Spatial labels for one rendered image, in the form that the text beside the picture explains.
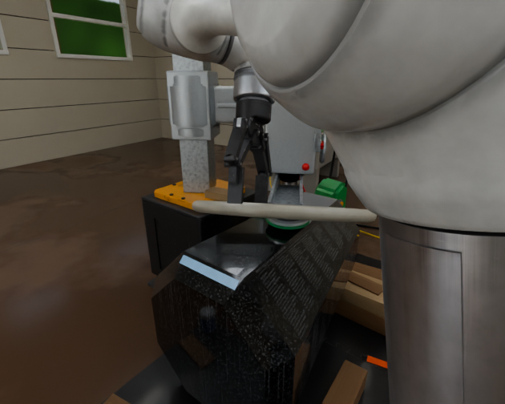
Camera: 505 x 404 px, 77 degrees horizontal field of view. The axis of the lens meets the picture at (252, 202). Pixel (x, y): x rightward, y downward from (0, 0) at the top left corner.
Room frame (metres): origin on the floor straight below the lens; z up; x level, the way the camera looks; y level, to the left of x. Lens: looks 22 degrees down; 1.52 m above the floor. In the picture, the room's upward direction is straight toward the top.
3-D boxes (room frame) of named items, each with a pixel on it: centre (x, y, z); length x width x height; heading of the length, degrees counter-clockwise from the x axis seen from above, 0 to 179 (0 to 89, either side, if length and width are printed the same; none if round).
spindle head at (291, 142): (1.53, -0.19, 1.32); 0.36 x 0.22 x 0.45; 172
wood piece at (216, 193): (1.96, 0.20, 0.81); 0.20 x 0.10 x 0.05; 61
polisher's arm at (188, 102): (2.14, 0.18, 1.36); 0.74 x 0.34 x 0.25; 86
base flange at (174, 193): (2.15, 0.37, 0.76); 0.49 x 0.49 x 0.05; 53
